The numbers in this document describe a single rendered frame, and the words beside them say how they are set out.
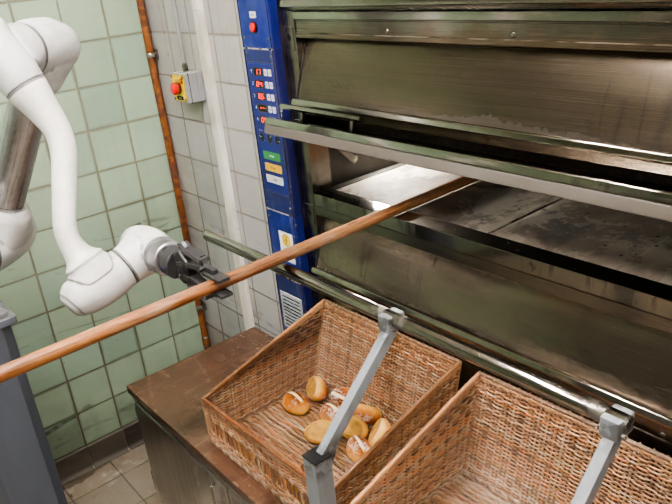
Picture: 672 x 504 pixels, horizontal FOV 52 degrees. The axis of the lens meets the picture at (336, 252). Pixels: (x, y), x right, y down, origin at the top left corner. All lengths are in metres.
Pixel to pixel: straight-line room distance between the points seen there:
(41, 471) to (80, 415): 0.69
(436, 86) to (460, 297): 0.52
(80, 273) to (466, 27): 1.03
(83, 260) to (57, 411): 1.32
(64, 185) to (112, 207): 1.02
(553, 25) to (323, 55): 0.73
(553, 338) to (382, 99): 0.70
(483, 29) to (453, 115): 0.19
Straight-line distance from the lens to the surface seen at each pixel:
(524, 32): 1.48
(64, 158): 1.78
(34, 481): 2.38
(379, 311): 1.40
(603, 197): 1.27
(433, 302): 1.83
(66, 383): 2.94
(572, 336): 1.61
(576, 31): 1.41
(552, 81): 1.46
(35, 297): 2.77
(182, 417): 2.23
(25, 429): 2.28
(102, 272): 1.73
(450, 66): 1.62
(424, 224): 1.79
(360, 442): 1.91
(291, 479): 1.77
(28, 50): 1.83
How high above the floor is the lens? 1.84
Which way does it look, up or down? 23 degrees down
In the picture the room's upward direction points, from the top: 6 degrees counter-clockwise
